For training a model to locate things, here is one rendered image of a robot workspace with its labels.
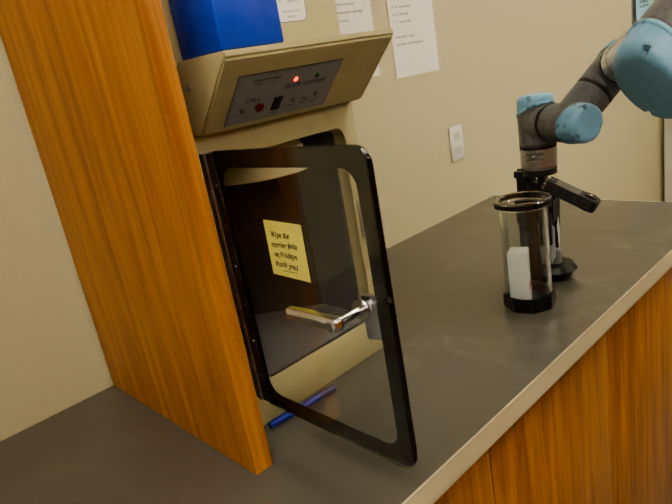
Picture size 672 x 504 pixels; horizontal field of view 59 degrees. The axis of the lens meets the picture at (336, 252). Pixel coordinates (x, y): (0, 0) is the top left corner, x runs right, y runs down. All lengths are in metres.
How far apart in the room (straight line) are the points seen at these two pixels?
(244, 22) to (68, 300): 0.69
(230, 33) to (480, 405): 0.64
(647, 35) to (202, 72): 0.55
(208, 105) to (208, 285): 0.23
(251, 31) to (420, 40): 1.16
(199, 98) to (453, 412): 0.59
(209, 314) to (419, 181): 1.19
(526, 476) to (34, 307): 0.95
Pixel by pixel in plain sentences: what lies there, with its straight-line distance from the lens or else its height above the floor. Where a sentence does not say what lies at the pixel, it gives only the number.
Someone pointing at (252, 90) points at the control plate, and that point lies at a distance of 0.82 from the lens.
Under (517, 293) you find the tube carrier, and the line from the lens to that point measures 1.23.
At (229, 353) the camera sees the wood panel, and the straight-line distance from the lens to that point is 0.81.
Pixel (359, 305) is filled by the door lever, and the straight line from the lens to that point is 0.68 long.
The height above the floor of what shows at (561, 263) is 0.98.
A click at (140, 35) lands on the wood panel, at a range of 0.75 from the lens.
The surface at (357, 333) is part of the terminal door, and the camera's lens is 0.71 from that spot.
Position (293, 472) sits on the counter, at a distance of 0.89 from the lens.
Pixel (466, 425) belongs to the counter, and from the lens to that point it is 0.92.
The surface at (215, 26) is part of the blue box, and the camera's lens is 0.77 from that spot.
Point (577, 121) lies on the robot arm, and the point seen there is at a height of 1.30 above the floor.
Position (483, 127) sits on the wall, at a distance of 2.17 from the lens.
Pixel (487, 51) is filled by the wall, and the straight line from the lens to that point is 2.21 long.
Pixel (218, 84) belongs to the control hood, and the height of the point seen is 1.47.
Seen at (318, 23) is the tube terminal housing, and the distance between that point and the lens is 1.02.
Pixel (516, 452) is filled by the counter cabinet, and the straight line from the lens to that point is 1.09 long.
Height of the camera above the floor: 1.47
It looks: 17 degrees down
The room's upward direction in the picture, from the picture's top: 10 degrees counter-clockwise
